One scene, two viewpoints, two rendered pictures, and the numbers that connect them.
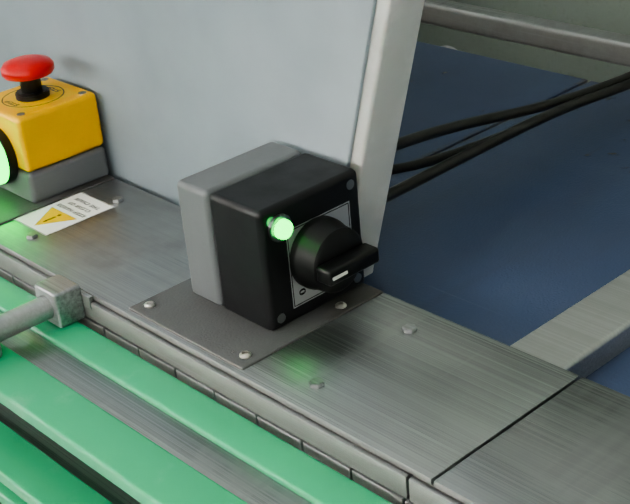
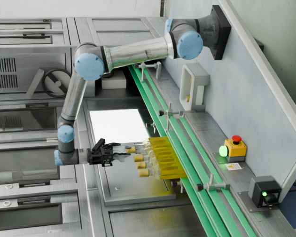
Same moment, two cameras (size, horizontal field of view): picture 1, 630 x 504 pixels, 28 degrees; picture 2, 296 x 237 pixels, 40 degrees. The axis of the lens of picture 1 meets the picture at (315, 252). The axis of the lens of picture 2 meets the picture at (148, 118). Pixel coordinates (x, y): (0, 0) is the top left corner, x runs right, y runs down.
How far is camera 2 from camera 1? 80 cm
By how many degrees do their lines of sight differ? 23
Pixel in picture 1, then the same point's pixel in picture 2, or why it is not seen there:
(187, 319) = (245, 199)
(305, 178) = (272, 186)
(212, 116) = (263, 164)
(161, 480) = (229, 224)
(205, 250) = (252, 189)
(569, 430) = not seen: outside the picture
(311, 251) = (268, 199)
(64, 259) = (229, 177)
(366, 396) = (266, 226)
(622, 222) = not seen: outside the picture
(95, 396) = (225, 204)
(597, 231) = not seen: outside the picture
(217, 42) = (268, 154)
